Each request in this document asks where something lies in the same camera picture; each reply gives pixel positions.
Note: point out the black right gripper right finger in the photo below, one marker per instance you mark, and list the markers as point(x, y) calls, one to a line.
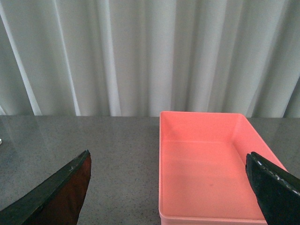
point(277, 191)

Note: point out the pink plastic box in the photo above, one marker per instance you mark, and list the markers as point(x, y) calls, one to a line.
point(202, 176)

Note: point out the white pleated curtain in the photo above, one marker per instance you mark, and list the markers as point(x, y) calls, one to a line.
point(141, 57)

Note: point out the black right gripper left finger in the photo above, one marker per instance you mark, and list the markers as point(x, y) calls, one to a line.
point(56, 201)

